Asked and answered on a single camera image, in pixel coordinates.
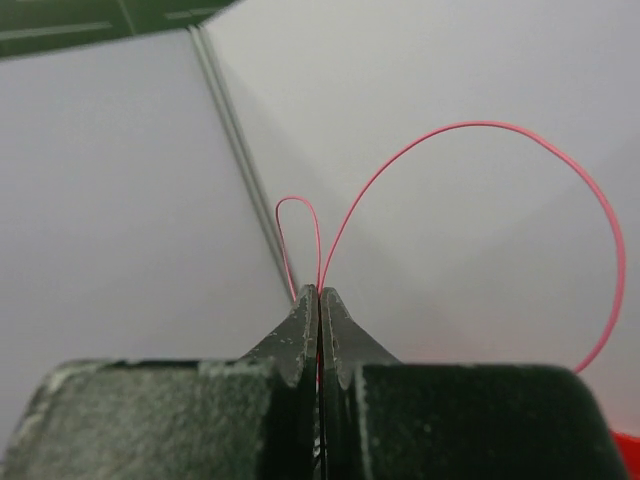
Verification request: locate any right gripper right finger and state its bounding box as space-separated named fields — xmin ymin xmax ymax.
xmin=319 ymin=288 xmax=628 ymax=479

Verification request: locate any pink wire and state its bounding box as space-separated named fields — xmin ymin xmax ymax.
xmin=274 ymin=120 xmax=627 ymax=375

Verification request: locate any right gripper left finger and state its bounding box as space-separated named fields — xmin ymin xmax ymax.
xmin=1 ymin=285 xmax=319 ymax=479

